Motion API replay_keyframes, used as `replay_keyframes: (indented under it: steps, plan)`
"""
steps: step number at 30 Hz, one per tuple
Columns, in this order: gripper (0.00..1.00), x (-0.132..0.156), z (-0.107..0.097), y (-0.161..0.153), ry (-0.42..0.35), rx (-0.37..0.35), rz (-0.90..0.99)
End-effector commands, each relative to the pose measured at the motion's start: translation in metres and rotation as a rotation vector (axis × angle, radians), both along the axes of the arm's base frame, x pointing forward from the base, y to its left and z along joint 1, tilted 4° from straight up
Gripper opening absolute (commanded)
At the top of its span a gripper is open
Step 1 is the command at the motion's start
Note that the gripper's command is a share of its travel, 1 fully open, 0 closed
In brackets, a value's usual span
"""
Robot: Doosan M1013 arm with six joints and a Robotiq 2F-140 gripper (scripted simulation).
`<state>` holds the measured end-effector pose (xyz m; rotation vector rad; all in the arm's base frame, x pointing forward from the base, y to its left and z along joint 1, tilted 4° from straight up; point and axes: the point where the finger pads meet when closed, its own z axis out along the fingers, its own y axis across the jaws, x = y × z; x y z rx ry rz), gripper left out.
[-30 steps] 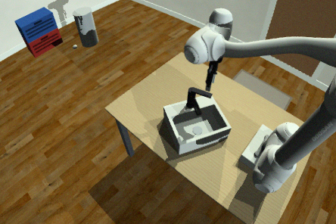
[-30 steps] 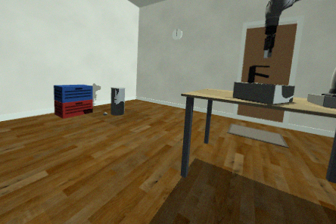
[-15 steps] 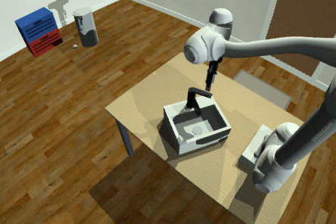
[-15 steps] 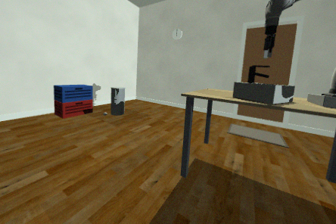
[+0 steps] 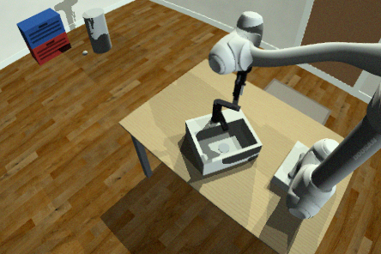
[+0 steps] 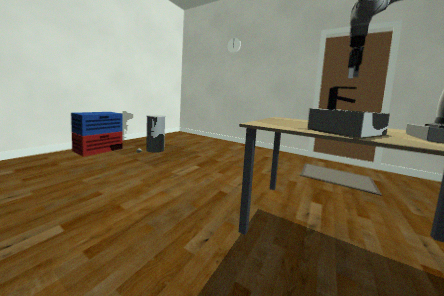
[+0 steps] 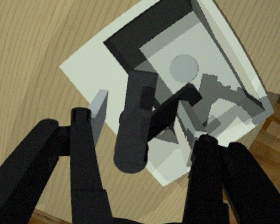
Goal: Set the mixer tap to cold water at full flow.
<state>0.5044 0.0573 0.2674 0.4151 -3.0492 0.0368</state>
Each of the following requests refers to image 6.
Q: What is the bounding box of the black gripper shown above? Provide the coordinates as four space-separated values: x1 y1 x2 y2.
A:
348 35 366 79

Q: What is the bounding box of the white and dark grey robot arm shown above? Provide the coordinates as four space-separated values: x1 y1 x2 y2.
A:
349 0 444 128

